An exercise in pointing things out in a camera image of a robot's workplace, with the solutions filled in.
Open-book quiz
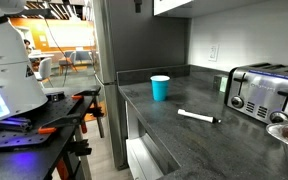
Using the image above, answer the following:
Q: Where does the white pen with black cap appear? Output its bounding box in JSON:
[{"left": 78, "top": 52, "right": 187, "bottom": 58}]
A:
[{"left": 177, "top": 108, "right": 222, "bottom": 124}]

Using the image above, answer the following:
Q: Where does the wooden leg lounge chair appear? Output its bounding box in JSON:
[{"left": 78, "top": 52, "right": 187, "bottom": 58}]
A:
[{"left": 58, "top": 50, "right": 79, "bottom": 76}]

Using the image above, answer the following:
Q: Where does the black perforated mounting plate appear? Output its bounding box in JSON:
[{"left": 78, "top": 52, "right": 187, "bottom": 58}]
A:
[{"left": 0, "top": 94, "right": 85, "bottom": 151}]

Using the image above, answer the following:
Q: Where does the stainless steel refrigerator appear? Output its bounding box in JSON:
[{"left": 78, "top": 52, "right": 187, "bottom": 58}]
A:
[{"left": 92, "top": 0, "right": 190, "bottom": 171}]

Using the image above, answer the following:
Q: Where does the hanging black cable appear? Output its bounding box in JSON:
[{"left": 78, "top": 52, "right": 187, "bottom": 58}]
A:
[{"left": 43, "top": 18, "right": 69, "bottom": 88}]

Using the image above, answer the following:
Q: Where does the silver black toaster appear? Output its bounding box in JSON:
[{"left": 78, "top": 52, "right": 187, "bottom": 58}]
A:
[{"left": 223, "top": 62, "right": 288, "bottom": 125}]

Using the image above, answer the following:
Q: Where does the blue plastic cup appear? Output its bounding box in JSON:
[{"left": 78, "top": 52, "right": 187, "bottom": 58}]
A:
[{"left": 150, "top": 74, "right": 171, "bottom": 102}]

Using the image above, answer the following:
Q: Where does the white office table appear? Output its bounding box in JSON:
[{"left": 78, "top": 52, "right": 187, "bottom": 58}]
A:
[{"left": 28, "top": 52, "right": 55, "bottom": 61}]

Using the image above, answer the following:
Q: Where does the white wall outlet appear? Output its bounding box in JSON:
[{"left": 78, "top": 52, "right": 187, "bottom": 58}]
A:
[{"left": 207, "top": 43, "right": 220, "bottom": 63}]

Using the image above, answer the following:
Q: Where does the white lower cabinet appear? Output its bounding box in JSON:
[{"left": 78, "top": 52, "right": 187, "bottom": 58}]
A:
[{"left": 125, "top": 101, "right": 165, "bottom": 180}]

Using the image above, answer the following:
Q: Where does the orange black bar clamp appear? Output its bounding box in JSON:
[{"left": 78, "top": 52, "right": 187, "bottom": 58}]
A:
[
  {"left": 55, "top": 138, "right": 93, "bottom": 180},
  {"left": 71, "top": 85, "right": 106, "bottom": 139},
  {"left": 37, "top": 113, "right": 95, "bottom": 136}
]

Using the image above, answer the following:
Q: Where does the grey office chair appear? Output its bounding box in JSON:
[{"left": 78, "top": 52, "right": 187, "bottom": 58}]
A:
[{"left": 33, "top": 57, "right": 54, "bottom": 88}]

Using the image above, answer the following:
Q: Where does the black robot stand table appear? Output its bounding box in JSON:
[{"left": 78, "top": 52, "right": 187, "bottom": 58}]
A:
[{"left": 0, "top": 86, "right": 102, "bottom": 180}]

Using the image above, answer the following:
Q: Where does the person with dark hair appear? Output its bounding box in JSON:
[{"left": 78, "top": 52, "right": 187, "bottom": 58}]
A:
[{"left": 23, "top": 38, "right": 34, "bottom": 56}]

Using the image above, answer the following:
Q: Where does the small dark box green label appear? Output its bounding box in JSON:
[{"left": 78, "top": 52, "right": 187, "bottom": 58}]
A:
[{"left": 212, "top": 73, "right": 229, "bottom": 93}]

